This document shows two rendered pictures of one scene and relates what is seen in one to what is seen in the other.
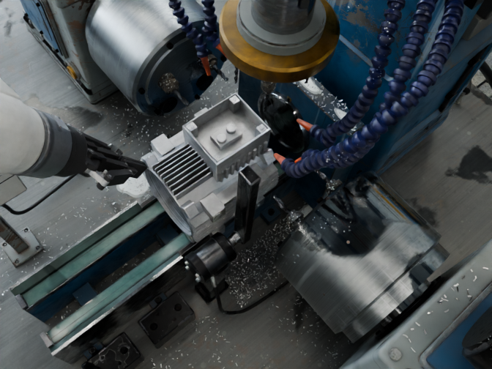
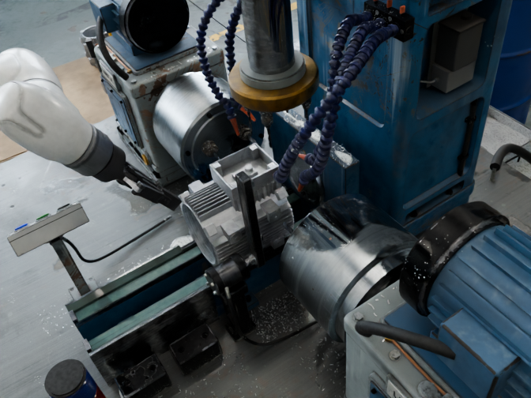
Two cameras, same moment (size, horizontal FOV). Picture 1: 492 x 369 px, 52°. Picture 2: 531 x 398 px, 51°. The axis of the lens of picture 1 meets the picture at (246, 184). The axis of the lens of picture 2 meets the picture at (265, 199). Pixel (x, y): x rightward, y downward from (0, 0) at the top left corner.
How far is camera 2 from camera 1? 46 cm
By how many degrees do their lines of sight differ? 22
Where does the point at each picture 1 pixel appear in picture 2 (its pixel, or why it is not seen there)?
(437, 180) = not seen: hidden behind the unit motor
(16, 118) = (72, 116)
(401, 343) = (365, 309)
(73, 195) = (133, 253)
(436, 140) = not seen: hidden behind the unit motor
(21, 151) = (73, 139)
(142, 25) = (190, 103)
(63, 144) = (105, 148)
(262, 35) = (254, 76)
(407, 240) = (382, 236)
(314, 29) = (293, 70)
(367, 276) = (344, 264)
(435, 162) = not seen: hidden behind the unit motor
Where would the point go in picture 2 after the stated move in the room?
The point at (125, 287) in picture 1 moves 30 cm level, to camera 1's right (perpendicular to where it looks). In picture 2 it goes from (159, 309) to (291, 328)
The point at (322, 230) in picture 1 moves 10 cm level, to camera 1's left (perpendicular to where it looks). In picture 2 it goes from (310, 231) to (258, 227)
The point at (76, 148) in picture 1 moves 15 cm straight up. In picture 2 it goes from (116, 156) to (90, 89)
